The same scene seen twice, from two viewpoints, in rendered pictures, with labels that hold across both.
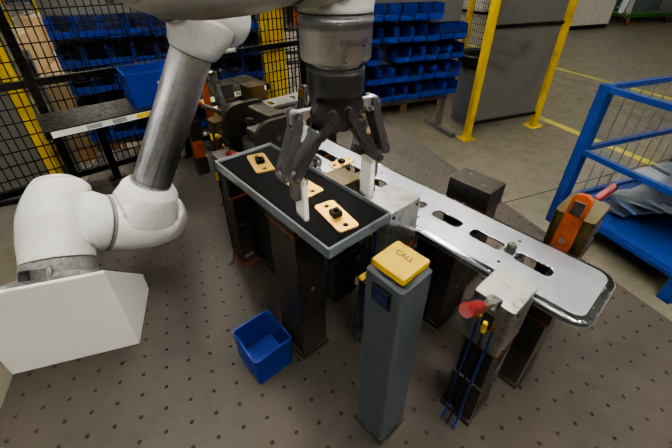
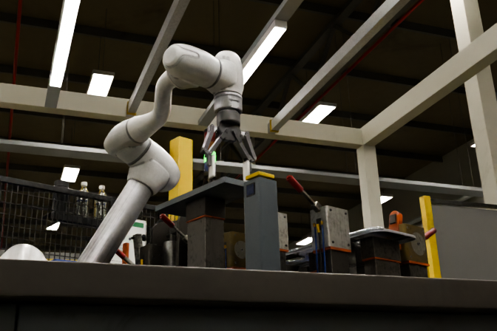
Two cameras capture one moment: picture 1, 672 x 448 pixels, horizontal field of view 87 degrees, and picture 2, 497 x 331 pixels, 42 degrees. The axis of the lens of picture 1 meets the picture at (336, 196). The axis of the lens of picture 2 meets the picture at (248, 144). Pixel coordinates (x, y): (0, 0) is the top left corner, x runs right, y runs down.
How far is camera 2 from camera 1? 1.70 m
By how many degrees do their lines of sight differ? 55
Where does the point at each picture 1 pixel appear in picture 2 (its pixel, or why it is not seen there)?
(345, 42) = (231, 99)
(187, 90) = (134, 202)
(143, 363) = not seen: outside the picture
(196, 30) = (149, 167)
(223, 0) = (195, 69)
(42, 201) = (24, 247)
